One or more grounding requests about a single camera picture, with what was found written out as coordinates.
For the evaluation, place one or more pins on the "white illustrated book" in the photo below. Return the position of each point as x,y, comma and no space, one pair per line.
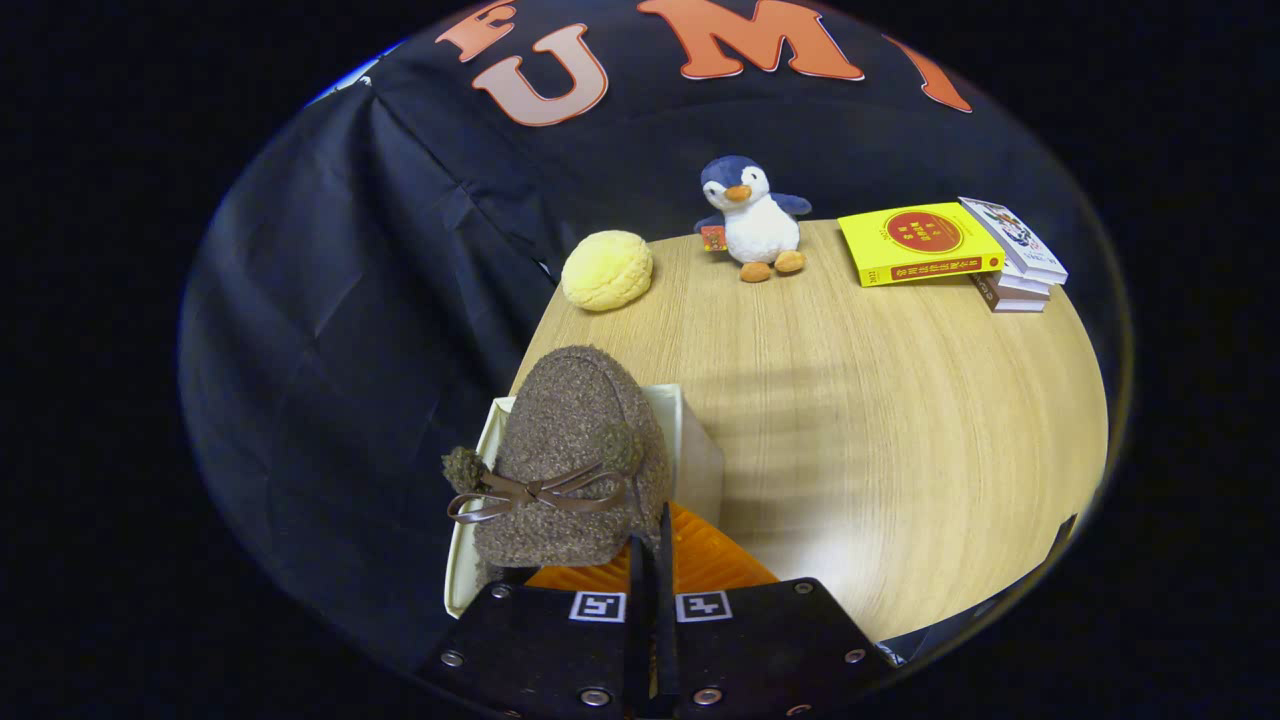
1015,238

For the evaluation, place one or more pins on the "yellow book red circle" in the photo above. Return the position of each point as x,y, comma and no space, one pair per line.
920,242

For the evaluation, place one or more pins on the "brown cover book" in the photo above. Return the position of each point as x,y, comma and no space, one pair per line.
1012,300

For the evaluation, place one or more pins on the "cream storage box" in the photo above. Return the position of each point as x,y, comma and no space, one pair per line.
700,460

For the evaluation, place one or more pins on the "penguin plush toy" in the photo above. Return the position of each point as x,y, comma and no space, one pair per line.
760,225

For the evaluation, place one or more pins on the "white plain book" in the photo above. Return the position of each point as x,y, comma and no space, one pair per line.
1030,287

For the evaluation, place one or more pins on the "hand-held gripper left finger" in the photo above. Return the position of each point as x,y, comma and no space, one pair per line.
540,650

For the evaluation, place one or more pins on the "brown fuzzy shoe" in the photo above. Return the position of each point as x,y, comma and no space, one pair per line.
570,430

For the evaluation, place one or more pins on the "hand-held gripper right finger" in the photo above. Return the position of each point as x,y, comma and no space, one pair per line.
760,650

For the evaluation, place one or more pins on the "yellow round plush bun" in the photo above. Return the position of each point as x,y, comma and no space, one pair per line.
606,270

